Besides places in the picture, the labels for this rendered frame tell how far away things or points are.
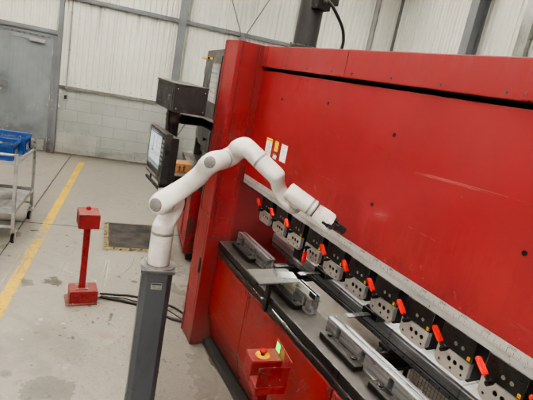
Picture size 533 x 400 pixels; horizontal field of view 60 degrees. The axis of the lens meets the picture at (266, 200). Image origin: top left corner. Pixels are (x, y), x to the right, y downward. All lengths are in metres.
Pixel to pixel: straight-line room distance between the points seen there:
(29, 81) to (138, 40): 2.10
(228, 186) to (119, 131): 6.46
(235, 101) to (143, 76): 6.40
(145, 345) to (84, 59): 7.45
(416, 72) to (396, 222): 0.63
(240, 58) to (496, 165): 1.99
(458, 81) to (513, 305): 0.82
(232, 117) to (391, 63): 1.41
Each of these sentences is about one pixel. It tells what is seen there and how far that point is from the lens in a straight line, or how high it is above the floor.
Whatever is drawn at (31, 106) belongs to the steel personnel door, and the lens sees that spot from 9.79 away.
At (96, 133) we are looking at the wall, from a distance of 9.72.
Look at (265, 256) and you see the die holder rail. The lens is 3.09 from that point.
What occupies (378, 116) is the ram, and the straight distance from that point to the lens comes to 2.23.
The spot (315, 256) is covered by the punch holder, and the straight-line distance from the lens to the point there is 2.56.
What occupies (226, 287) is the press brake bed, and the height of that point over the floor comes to 0.62.
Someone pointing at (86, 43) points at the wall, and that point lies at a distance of 9.60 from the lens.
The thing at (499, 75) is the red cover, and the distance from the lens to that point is 1.82.
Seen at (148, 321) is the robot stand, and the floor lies 0.69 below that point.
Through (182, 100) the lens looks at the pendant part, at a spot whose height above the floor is 1.84.
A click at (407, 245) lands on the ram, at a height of 1.53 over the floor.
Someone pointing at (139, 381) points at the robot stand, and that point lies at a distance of 2.93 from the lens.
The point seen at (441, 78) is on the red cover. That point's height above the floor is 2.21.
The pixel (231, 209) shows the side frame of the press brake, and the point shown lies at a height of 1.12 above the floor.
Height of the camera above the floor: 2.07
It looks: 14 degrees down
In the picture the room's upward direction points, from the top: 11 degrees clockwise
